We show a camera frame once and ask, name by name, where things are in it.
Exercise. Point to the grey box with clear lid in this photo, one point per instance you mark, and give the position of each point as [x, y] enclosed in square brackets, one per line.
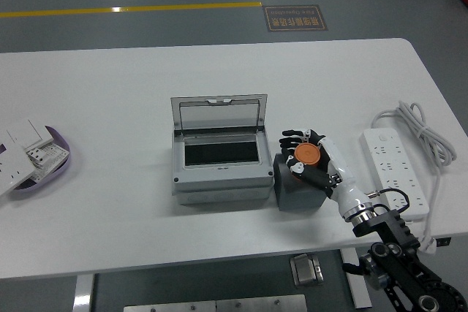
[219, 180]

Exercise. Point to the white table leg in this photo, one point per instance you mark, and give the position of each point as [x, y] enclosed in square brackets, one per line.
[83, 293]
[356, 290]

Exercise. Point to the white switch panel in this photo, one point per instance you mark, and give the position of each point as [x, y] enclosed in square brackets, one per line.
[29, 131]

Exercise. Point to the white perforated panel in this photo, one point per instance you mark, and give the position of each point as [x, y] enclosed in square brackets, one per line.
[55, 156]

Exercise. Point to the small white socket module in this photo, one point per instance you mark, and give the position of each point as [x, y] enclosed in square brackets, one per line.
[38, 155]

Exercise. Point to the black table control box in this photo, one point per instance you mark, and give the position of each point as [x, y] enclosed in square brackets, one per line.
[444, 242]

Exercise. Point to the purple tray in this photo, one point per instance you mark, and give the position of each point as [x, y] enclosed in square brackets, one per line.
[60, 169]

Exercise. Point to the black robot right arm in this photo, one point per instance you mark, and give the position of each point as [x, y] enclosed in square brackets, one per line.
[395, 228]

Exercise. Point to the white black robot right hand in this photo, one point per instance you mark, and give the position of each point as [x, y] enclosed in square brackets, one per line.
[347, 189]

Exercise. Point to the large white socket panel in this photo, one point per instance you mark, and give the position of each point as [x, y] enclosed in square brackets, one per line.
[12, 167]

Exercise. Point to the grey cube with round hole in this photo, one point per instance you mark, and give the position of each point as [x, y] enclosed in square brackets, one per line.
[298, 195]

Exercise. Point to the flat metal base plate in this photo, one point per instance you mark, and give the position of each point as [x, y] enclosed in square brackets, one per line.
[215, 304]

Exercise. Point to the orange cylinder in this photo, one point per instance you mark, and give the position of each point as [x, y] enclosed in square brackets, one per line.
[308, 154]

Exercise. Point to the yellow floor tape line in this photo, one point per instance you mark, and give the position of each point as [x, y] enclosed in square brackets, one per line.
[146, 8]

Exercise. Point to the silver metal floor box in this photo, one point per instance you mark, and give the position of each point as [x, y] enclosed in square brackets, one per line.
[306, 270]

